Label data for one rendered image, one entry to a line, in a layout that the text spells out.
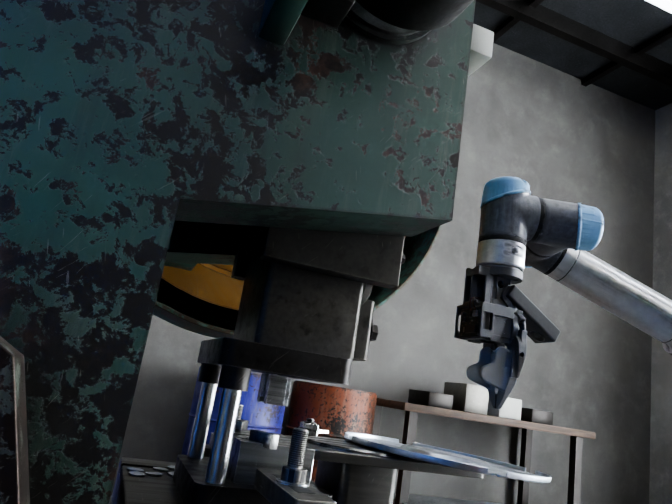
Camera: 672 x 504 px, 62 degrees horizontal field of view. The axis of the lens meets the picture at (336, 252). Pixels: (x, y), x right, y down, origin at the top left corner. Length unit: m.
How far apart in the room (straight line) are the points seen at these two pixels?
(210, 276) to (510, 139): 4.72
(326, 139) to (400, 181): 0.10
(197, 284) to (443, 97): 0.59
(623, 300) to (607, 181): 5.18
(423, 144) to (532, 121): 5.19
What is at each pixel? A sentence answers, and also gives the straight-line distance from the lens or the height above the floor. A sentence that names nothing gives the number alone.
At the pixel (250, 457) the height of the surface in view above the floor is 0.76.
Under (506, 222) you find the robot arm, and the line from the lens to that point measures 0.92.
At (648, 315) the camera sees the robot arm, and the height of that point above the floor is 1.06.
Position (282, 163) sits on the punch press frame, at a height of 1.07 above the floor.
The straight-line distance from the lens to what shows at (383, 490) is 0.77.
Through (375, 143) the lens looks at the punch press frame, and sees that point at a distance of 0.64.
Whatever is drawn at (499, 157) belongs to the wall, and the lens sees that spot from 5.45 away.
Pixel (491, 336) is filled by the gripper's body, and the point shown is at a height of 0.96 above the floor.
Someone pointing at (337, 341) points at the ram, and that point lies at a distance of 0.70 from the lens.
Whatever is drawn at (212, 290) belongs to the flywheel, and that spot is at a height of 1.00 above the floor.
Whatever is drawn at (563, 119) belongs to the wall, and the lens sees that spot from 6.13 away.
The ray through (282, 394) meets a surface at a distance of 0.74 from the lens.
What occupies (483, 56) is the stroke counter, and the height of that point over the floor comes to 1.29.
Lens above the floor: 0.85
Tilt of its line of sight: 14 degrees up
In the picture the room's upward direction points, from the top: 9 degrees clockwise
